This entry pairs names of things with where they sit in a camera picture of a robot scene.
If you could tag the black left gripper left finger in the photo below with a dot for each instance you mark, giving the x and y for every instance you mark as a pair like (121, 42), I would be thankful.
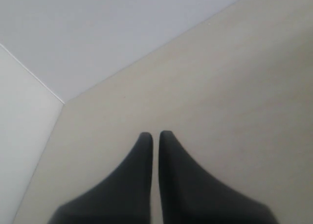
(124, 197)

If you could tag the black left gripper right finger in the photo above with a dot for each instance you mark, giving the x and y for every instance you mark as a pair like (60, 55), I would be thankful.
(190, 195)

